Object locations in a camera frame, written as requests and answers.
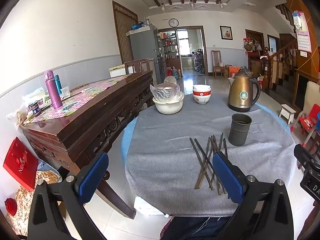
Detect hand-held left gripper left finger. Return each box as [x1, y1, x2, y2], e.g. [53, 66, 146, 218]
[27, 152, 109, 240]

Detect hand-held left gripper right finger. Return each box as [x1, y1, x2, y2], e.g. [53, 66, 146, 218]
[212, 151, 294, 240]

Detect bundle of dark chopsticks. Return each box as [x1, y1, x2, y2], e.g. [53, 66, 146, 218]
[189, 133, 230, 200]

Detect dark metal chopstick holder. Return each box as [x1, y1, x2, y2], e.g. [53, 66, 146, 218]
[228, 113, 252, 147]

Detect blue table cover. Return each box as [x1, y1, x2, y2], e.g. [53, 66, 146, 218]
[121, 102, 292, 160]

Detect carved wooden sideboard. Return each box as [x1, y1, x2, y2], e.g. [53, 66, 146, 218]
[19, 70, 154, 220]

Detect red plastic chair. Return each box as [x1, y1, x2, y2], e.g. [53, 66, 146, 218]
[299, 104, 320, 135]

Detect person's dark trousers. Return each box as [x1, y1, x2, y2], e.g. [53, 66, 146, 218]
[160, 216, 235, 240]

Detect grey tablecloth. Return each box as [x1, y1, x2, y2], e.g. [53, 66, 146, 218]
[124, 92, 297, 217]

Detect small white stool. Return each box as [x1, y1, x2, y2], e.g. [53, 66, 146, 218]
[279, 104, 297, 125]

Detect red gift box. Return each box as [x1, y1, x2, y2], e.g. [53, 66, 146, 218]
[3, 137, 39, 192]

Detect gold patterned cloth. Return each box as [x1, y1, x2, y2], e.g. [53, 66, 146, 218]
[0, 170, 62, 236]

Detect red banded white bowl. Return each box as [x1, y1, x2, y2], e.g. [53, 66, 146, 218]
[193, 91, 211, 105]

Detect cream chair back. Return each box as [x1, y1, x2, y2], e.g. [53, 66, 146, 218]
[301, 81, 320, 113]

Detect bronze electric kettle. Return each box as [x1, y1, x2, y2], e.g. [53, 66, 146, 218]
[227, 69, 261, 113]

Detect red round ornament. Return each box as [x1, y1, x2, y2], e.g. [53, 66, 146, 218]
[4, 198, 17, 215]

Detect printed plastic mat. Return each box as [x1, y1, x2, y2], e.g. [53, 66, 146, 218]
[25, 76, 130, 123]

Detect small dark jar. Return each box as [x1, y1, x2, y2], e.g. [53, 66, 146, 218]
[29, 102, 42, 117]

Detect purple thermos bottle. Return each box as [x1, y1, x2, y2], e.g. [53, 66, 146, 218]
[44, 70, 63, 110]

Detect clear plastic food bag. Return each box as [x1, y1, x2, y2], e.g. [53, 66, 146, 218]
[22, 87, 51, 110]

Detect teal thermos bottle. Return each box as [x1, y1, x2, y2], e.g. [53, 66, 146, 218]
[54, 74, 62, 95]

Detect plastic wrapped bowls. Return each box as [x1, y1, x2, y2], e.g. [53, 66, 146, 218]
[150, 83, 184, 103]

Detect orange box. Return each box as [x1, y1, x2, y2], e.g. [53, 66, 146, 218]
[229, 66, 242, 78]

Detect white chest freezer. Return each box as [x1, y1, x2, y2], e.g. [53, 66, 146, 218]
[109, 64, 126, 78]

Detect metal kitchen rack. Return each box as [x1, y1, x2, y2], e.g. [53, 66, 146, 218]
[192, 51, 205, 73]

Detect light wooden chair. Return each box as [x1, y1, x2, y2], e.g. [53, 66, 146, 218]
[211, 50, 225, 77]

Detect wooden stair railing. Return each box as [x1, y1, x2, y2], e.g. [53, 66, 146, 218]
[260, 39, 299, 90]

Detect hanging baskets and bags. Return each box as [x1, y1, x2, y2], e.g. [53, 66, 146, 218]
[244, 37, 263, 53]

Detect grey refrigerator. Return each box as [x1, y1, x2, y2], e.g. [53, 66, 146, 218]
[129, 24, 167, 79]

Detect shelf with bottles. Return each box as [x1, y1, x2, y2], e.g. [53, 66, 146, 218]
[158, 30, 178, 67]

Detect brown wooden door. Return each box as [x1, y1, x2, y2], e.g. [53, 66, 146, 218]
[245, 29, 265, 68]

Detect brown striped door curtain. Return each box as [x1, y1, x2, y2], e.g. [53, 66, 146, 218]
[112, 0, 138, 64]

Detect pink wall calendar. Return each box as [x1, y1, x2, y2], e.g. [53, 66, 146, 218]
[291, 10, 312, 53]

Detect framed wall picture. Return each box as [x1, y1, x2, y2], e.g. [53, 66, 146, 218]
[220, 25, 233, 40]

